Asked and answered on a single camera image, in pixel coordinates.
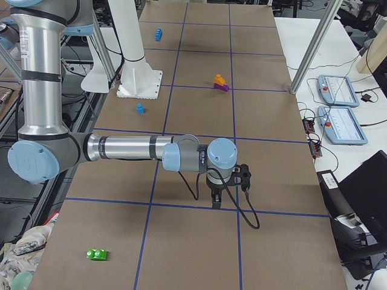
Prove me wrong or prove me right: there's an upper teach pendant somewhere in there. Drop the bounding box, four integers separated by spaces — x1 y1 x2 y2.
317 74 360 108

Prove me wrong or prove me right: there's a white table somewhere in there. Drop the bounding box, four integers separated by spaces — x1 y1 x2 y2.
273 17 387 182

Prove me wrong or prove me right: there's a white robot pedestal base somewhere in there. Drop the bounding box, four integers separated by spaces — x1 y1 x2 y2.
108 0 163 100

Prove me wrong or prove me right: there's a black laptop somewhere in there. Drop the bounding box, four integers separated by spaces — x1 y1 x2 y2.
339 150 386 242

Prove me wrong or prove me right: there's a purple trapezoid block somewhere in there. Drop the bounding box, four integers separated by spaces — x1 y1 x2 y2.
213 83 229 92

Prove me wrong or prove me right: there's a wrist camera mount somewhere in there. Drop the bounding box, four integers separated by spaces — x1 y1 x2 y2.
230 164 252 193

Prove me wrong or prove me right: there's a lower teach pendant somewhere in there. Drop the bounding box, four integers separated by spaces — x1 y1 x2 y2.
317 106 368 146

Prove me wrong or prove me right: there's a teach pendant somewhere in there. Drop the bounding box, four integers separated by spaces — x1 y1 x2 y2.
317 106 368 146
317 74 360 108

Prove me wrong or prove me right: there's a small black relay board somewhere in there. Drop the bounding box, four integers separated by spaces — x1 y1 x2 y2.
302 118 322 160

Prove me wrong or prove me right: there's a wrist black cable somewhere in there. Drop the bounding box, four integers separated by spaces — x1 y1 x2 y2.
178 169 261 231

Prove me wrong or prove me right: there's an orange trapezoid block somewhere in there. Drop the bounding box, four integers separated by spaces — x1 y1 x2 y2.
214 74 226 86

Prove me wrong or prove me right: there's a green studded block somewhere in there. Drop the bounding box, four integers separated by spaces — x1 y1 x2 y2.
86 248 108 261

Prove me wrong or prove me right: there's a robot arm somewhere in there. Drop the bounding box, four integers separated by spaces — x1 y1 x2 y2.
7 1 242 208

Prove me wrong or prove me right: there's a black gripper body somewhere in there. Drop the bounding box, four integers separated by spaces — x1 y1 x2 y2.
206 174 227 191

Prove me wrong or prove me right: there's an aluminium frame post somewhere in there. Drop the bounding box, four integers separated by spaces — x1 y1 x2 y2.
289 0 342 95

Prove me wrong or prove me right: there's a patterned cloth bundle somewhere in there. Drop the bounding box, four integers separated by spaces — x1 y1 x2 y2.
1 225 53 289

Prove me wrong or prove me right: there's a long blue studded block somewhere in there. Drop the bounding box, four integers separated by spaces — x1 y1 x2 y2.
155 27 163 41

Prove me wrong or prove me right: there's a small blue block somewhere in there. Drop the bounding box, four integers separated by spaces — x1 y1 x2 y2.
136 103 145 115

